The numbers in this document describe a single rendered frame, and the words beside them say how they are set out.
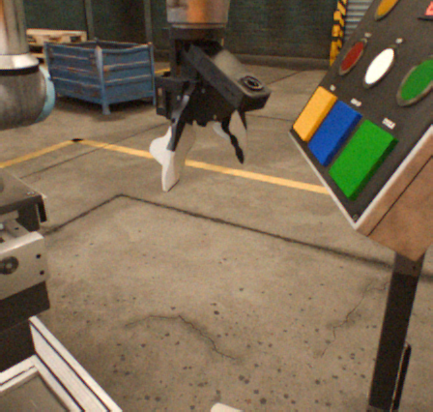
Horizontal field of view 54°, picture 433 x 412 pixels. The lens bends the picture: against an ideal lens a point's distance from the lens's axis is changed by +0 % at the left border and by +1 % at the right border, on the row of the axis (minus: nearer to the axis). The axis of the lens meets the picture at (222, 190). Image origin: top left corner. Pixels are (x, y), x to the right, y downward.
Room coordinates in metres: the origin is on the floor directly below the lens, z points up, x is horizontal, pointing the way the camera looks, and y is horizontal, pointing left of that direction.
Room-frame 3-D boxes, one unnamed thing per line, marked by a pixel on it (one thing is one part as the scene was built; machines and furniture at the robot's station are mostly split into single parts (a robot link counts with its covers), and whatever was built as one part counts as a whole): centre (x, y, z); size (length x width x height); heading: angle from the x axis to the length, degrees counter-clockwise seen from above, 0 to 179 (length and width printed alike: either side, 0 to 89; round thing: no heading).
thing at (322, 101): (0.63, -0.14, 1.01); 0.07 x 0.05 x 0.07; 3
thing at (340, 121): (0.53, -0.15, 1.01); 0.07 x 0.05 x 0.07; 3
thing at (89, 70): (5.40, 1.51, 0.36); 1.20 x 0.80 x 0.72; 49
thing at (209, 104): (0.57, 0.04, 1.07); 0.09 x 0.08 x 0.12; 46
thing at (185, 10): (0.57, 0.03, 1.15); 0.08 x 0.08 x 0.05
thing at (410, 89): (0.44, -0.20, 1.09); 0.05 x 0.03 x 0.04; 158
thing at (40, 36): (6.94, 2.82, 0.37); 1.26 x 0.88 x 0.74; 61
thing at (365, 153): (0.43, -0.15, 1.01); 0.07 x 0.05 x 0.07; 3
